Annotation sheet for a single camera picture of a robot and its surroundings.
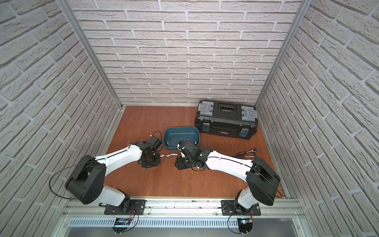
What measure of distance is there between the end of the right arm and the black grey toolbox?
1.00 ft

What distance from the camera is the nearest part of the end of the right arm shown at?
0.59m

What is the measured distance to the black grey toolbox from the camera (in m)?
0.91
